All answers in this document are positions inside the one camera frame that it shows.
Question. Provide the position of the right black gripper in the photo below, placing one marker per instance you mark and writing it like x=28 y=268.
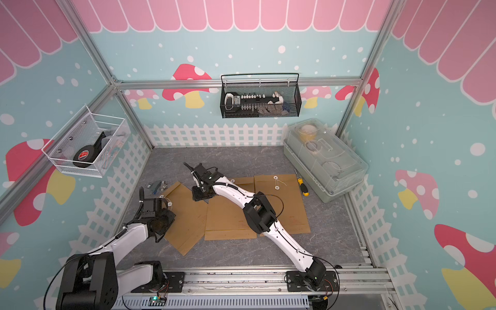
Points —
x=196 y=197

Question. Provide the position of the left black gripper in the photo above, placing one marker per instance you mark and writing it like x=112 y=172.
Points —
x=170 y=216

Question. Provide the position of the brown kraft file bag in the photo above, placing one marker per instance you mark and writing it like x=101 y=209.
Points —
x=226 y=221
x=283 y=193
x=190 y=220

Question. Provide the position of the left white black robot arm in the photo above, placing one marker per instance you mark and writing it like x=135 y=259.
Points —
x=91 y=280

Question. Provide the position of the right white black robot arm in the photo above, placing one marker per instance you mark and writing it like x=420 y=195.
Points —
x=263 y=220

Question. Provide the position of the green lit circuit board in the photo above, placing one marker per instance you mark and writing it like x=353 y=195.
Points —
x=157 y=301

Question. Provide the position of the black tape roll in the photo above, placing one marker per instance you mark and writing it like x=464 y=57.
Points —
x=84 y=157

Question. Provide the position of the clear plastic storage box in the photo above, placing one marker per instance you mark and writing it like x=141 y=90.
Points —
x=327 y=165

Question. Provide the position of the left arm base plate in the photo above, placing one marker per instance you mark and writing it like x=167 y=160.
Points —
x=169 y=282

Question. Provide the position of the black wire mesh basket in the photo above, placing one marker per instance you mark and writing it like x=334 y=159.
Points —
x=264 y=95

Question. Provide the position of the clear acrylic wall bin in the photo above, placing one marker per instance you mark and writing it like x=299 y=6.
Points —
x=107 y=134

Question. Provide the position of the yellow handled screwdriver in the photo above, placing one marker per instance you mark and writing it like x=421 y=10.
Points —
x=303 y=188

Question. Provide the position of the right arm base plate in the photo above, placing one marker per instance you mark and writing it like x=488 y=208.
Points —
x=296 y=282

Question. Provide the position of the aluminium front rail frame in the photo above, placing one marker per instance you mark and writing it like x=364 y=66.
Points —
x=264 y=288

